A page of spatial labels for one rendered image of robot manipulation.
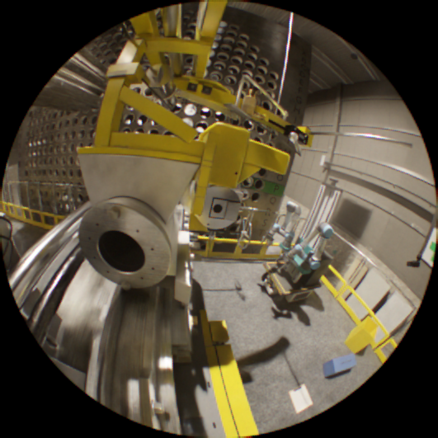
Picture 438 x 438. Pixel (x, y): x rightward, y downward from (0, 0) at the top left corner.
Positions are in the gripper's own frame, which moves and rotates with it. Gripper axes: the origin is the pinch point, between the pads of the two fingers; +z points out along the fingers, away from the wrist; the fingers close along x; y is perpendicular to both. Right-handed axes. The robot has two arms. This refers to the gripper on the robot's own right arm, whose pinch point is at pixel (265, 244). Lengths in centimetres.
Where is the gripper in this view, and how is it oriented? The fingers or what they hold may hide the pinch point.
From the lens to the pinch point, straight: 203.3
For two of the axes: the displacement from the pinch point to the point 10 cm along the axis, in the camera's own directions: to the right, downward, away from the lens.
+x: -3.3, -3.2, 8.9
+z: -5.4, 8.4, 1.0
